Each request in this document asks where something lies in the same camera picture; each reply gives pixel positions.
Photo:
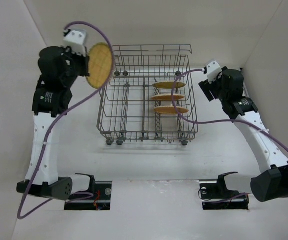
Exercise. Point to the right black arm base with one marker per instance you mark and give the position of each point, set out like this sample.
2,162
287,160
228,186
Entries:
214,195

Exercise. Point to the yellow woven plate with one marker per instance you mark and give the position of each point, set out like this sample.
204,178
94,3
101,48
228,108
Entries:
168,85
99,65

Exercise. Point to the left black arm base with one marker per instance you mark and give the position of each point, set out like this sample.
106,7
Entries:
96,198

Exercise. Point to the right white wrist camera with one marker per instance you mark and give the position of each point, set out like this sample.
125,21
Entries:
211,70

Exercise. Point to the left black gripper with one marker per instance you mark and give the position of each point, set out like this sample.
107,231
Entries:
84,65

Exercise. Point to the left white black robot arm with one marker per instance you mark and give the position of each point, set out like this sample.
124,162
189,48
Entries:
59,67

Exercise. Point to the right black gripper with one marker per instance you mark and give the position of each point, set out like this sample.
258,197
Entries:
206,89

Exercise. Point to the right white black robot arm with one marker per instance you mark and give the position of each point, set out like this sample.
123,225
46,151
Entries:
226,85

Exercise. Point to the orange woven plate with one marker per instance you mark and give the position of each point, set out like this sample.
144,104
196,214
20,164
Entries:
167,97
170,110

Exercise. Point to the grey wire dish rack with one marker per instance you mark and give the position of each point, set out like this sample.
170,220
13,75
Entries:
126,109

